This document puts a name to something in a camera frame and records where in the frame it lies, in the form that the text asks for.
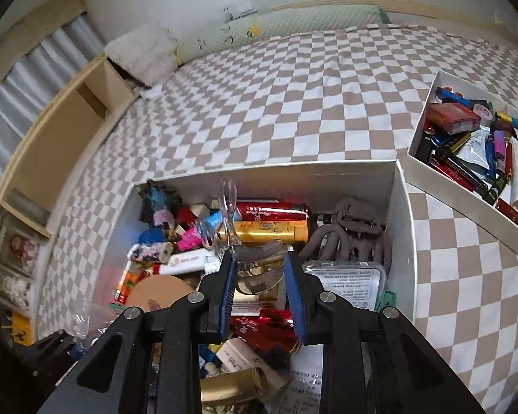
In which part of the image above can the astronaut print white lighter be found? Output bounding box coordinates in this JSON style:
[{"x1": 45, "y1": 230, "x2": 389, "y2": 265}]
[{"x1": 127, "y1": 242, "x2": 174, "y2": 264}]

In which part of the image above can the white packet with text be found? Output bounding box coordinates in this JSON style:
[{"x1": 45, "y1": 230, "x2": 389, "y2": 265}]
[{"x1": 266, "y1": 345, "x2": 324, "y2": 414}]

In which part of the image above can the gold cylinder lighter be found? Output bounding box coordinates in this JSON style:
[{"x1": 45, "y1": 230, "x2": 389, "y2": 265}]
[{"x1": 234, "y1": 220, "x2": 309, "y2": 244}]

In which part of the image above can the round brown leather disc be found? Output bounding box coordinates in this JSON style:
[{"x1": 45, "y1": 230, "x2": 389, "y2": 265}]
[{"x1": 125, "y1": 275, "x2": 193, "y2": 312}]

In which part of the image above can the wooden bedside shelf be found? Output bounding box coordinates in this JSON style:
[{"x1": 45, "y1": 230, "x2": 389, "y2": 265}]
[{"x1": 0, "y1": 53, "x2": 139, "y2": 268}]

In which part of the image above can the clear plastic eyelash curler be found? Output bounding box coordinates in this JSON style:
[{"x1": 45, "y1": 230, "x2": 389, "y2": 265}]
[{"x1": 198, "y1": 177, "x2": 290, "y2": 285}]

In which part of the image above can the long red lighter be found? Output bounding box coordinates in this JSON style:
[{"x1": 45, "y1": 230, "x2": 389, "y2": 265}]
[{"x1": 231, "y1": 308, "x2": 300, "y2": 354}]

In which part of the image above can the white fluffy pillow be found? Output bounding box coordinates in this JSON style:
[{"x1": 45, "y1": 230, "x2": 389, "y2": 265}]
[{"x1": 105, "y1": 23, "x2": 179, "y2": 87}]

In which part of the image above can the large white shoe box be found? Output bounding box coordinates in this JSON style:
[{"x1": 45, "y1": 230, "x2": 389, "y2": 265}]
[{"x1": 70, "y1": 159, "x2": 418, "y2": 414}]

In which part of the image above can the gold metal lighter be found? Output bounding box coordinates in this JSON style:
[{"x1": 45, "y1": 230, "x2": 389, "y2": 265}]
[{"x1": 200, "y1": 367, "x2": 269, "y2": 406}]

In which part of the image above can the shallow white box lid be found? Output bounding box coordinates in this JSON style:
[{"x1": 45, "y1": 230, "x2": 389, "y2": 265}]
[{"x1": 405, "y1": 71, "x2": 518, "y2": 255}]

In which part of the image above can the brown hair claw clip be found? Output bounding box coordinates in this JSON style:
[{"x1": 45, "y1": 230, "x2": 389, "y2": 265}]
[{"x1": 298, "y1": 196, "x2": 392, "y2": 274}]

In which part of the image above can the green long bolster pillow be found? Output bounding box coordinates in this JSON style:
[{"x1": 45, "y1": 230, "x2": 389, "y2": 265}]
[{"x1": 176, "y1": 5, "x2": 389, "y2": 65}]

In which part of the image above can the checkered bed sheet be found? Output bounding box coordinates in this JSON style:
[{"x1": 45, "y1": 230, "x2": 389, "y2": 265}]
[{"x1": 34, "y1": 25, "x2": 518, "y2": 413}]

